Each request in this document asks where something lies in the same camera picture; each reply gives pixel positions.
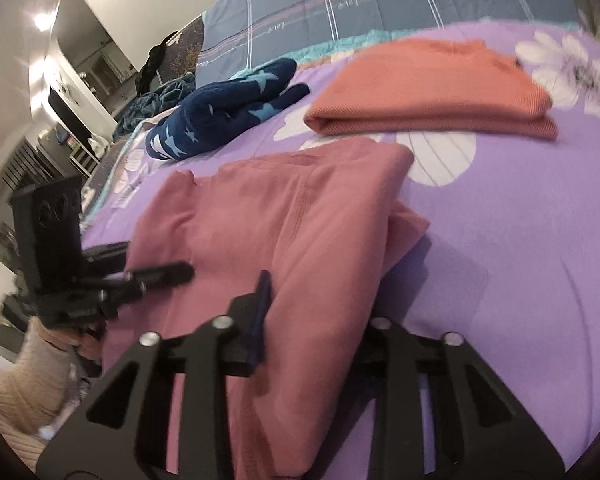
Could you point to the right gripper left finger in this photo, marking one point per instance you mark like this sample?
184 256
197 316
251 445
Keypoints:
121 430

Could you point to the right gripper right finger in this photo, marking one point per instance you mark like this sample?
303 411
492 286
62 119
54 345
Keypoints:
441 412

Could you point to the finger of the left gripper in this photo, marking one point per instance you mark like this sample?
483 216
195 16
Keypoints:
114 253
169 275

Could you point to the pink shirt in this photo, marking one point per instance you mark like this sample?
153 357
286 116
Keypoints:
327 223

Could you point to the beige sweater left forearm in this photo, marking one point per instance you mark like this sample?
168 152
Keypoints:
32 394

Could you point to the left hand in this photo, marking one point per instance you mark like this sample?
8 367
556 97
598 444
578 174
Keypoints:
85 344

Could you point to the navy star fleece garment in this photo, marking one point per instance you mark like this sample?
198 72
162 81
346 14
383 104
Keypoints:
216 114

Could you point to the teal knit blanket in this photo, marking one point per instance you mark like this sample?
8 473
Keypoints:
154 102

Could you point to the purple floral bedsheet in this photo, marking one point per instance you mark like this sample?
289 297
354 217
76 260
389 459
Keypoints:
511 258

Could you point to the dark floral pillow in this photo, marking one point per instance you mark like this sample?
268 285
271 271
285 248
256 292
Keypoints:
182 51

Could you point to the blue plaid pillow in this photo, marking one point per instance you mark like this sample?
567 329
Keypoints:
242 34

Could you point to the orange folded shirt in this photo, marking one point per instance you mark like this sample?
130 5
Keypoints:
432 85

